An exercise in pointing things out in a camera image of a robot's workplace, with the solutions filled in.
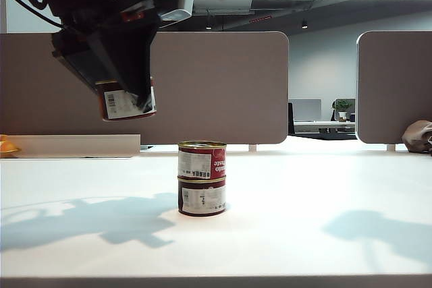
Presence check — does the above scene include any brown desk partition panel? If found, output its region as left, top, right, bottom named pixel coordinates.
left=0, top=30, right=290, bottom=145
left=356, top=30, right=432, bottom=146

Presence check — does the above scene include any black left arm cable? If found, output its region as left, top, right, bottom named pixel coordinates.
left=0, top=0, right=63, bottom=30

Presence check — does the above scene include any grey cable tray flap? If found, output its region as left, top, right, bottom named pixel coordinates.
left=0, top=133, right=142, bottom=159

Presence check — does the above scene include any brown crumpled bag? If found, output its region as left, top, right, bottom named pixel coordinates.
left=401, top=119, right=432, bottom=154

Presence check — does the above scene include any orange crumpled cloth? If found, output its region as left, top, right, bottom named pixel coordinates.
left=0, top=134, right=22, bottom=159

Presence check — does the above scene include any red tomato paste can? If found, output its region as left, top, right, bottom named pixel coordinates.
left=94, top=77, right=158, bottom=122
left=177, top=140, right=228, bottom=180
left=177, top=175, right=227, bottom=217

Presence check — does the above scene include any grey computer monitor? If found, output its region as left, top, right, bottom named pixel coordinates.
left=291, top=98, right=323, bottom=122

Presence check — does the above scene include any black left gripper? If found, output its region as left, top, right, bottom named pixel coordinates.
left=51, top=0, right=177, bottom=114

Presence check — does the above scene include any green potted plant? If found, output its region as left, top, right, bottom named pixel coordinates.
left=331, top=98, right=354, bottom=123

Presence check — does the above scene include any white background office desk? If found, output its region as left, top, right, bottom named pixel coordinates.
left=292, top=120, right=357, bottom=135

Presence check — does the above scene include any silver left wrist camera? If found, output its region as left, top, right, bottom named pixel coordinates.
left=157, top=0, right=196, bottom=30

